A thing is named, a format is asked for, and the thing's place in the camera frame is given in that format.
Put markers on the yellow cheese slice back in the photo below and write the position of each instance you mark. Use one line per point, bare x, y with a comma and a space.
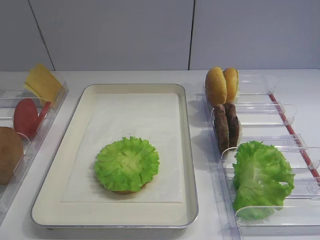
40, 90

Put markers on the cream metal tray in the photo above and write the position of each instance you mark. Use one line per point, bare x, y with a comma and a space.
49, 211

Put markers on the red tomato slice in rack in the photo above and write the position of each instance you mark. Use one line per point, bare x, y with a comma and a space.
42, 115

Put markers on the clear acrylic left rack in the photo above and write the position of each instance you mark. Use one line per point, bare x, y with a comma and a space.
11, 92

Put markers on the red tomato slice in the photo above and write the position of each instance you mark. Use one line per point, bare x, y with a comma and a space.
25, 117
42, 115

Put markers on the yellow cheese slice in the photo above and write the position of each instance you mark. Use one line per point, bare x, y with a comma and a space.
41, 74
40, 90

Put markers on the clear acrylic rack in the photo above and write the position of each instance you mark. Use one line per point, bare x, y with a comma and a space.
263, 118
11, 92

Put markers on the white paper sheet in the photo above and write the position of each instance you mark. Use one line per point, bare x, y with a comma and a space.
109, 118

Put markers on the yellow cheese slice front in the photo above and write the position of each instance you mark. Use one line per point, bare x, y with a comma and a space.
41, 74

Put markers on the bottom bun under lettuce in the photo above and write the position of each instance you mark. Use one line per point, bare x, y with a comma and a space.
126, 192

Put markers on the brown meat patty right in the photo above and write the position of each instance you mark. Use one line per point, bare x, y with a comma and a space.
233, 124

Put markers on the brown meat patty left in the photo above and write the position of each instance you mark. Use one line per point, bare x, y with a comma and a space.
221, 127

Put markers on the brown meat patty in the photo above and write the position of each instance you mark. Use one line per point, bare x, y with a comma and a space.
221, 127
233, 124

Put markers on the green lettuce leaf in rack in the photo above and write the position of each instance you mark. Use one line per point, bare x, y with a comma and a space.
263, 178

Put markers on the golden bun half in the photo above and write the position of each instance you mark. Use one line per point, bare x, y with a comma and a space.
215, 86
232, 81

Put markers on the golden bun half left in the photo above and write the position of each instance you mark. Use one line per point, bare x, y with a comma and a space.
215, 86

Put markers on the golden bun half right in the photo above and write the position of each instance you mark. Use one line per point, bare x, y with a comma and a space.
232, 81

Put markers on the green lettuce leaf on bun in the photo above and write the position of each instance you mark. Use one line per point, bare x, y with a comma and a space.
126, 164

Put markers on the clear acrylic right rack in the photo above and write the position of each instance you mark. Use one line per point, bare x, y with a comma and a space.
263, 118

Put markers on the brown bun left rack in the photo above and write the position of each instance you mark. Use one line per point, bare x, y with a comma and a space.
11, 151

